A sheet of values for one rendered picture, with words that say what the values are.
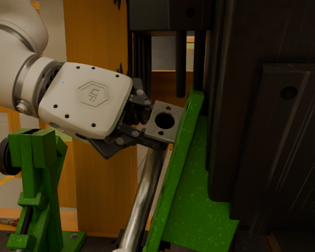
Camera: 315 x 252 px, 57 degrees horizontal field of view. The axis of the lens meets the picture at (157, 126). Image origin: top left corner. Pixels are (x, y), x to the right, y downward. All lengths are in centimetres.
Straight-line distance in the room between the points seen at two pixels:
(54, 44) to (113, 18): 1094
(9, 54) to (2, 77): 3
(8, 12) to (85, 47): 23
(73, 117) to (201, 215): 19
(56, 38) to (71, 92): 1117
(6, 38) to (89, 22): 26
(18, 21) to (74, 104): 16
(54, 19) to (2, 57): 1122
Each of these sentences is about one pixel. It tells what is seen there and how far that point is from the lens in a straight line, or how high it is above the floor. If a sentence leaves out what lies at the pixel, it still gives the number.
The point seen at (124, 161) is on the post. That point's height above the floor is 107.
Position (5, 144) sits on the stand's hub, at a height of 115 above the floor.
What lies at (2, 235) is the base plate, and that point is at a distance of 82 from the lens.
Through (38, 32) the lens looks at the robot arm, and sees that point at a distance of 48.
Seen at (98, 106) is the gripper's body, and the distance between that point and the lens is 38.
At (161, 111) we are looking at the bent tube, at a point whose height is 123.
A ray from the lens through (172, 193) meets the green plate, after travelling 29.
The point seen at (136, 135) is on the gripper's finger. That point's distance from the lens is 38.
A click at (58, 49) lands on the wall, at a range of 1152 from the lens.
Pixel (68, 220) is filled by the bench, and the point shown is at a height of 88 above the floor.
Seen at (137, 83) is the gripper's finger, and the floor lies 127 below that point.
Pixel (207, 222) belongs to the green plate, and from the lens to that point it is 31.
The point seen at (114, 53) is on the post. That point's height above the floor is 131.
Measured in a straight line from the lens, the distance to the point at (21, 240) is 60.
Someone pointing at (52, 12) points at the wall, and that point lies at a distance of 1169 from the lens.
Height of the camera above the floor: 130
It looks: 13 degrees down
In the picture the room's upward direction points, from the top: straight up
